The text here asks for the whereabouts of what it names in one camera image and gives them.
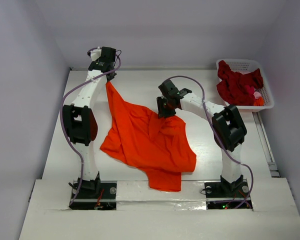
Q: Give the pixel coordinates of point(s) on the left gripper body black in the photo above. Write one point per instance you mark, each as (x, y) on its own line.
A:
(111, 77)

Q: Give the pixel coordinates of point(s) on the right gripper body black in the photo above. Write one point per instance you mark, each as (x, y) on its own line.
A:
(163, 107)

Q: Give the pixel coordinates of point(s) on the orange t shirt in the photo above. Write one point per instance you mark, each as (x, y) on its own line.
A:
(157, 146)

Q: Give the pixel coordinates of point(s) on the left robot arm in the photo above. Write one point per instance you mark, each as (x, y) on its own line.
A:
(78, 121)

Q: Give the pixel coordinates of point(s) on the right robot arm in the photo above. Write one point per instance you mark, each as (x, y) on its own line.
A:
(226, 123)

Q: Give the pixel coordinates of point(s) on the dark red t shirt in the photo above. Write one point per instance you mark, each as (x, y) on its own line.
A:
(232, 86)

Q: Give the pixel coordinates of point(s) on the white plastic basket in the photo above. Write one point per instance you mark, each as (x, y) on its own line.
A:
(245, 66)

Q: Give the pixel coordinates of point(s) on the pink garment in basket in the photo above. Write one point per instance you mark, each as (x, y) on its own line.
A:
(252, 92)

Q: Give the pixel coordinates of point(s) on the small orange garment in basket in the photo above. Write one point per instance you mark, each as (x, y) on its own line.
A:
(259, 102)

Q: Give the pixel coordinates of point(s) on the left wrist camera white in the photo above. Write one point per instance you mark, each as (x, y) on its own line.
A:
(95, 53)

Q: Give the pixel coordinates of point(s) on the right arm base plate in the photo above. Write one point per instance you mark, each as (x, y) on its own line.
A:
(218, 198)

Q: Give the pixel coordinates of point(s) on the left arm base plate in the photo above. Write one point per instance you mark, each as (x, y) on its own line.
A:
(103, 198)

